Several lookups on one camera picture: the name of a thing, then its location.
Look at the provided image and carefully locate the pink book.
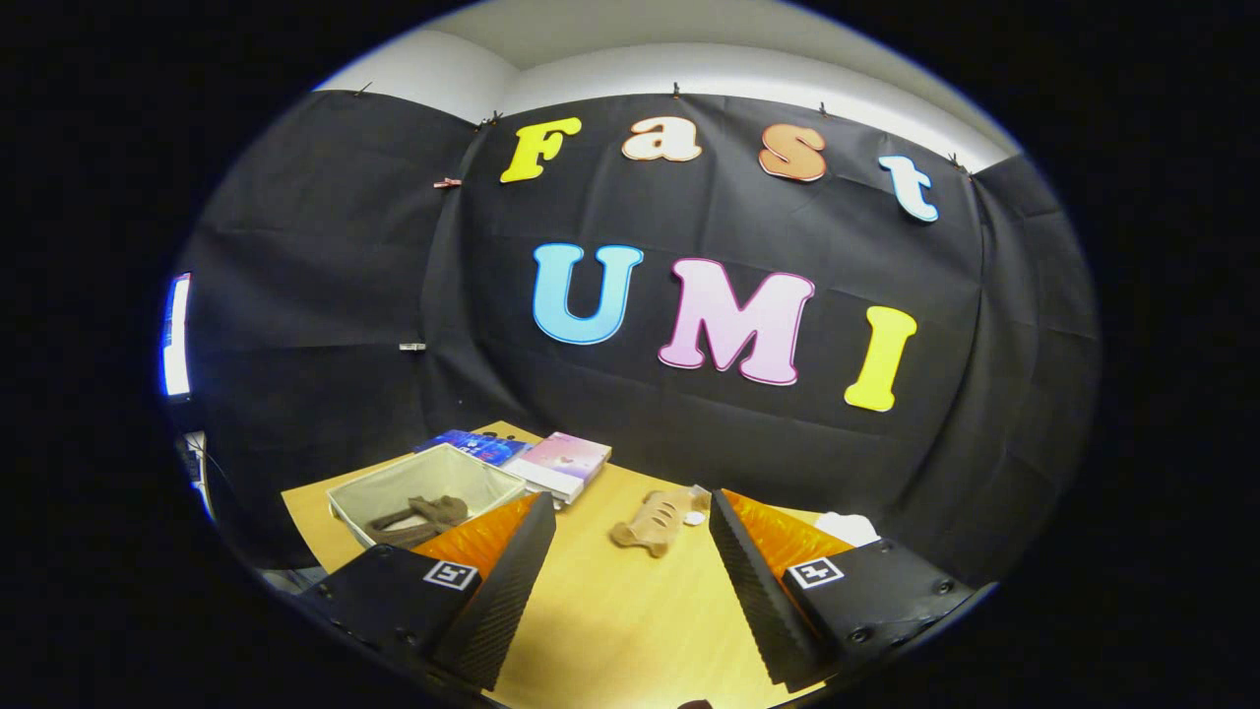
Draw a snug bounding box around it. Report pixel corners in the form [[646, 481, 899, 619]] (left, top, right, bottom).
[[532, 431, 613, 484]]

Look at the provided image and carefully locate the tan bread-shaped plush toy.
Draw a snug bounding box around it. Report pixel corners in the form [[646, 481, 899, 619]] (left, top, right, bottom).
[[609, 487, 712, 559]]

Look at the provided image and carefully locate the black backdrop cloth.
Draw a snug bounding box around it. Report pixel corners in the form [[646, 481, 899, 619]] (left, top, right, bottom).
[[182, 91, 1102, 587]]

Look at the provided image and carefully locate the white plush toy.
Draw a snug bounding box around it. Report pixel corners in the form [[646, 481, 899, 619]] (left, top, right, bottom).
[[815, 512, 881, 548]]

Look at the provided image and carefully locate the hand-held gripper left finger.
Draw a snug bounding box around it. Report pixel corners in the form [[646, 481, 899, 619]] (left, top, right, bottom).
[[295, 492, 557, 692]]

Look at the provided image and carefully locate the brown fuzzy shoe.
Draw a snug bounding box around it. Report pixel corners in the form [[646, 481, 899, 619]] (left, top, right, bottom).
[[408, 495, 471, 528], [366, 507, 446, 549]]

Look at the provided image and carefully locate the blue book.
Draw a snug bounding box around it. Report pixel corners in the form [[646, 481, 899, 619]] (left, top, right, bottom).
[[413, 429, 534, 467]]

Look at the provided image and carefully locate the lit computer monitor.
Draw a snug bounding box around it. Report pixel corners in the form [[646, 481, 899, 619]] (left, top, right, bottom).
[[160, 273, 194, 399]]

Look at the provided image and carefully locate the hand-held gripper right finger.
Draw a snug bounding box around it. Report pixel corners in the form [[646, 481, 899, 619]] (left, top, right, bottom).
[[709, 489, 976, 692]]

